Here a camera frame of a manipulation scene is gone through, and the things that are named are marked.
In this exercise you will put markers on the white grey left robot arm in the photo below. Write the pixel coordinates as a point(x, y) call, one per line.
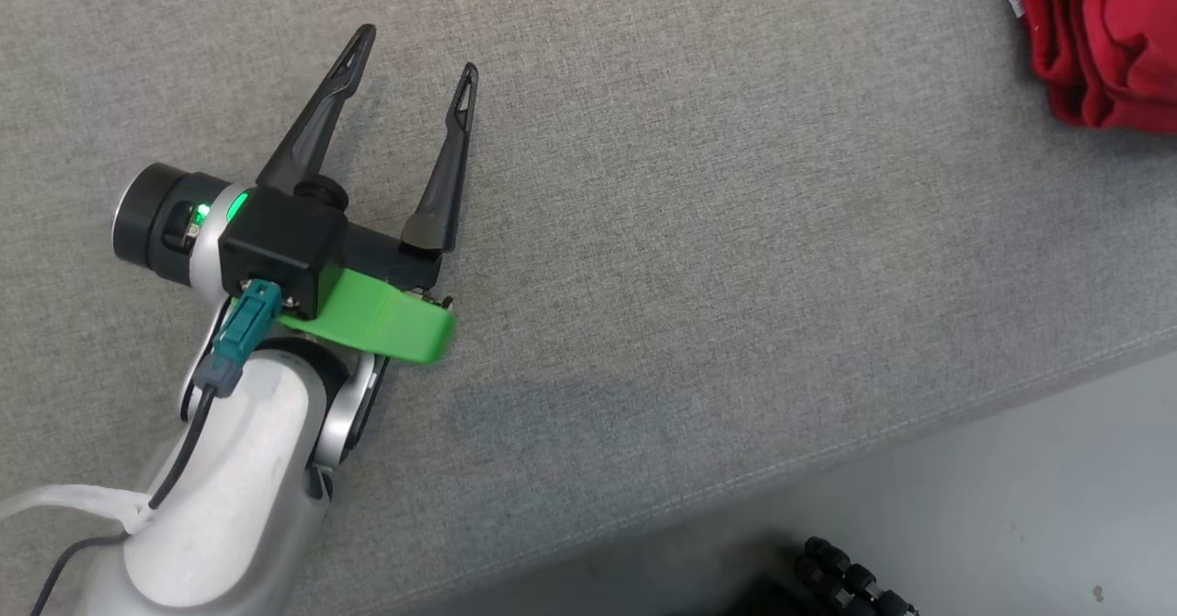
point(230, 469)

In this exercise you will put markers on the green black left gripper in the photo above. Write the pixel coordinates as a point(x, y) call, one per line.
point(386, 322)

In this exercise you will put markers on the folded red fleece garment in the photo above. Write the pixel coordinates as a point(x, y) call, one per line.
point(1103, 46)

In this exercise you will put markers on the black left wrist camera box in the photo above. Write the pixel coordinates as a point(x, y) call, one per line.
point(280, 248)

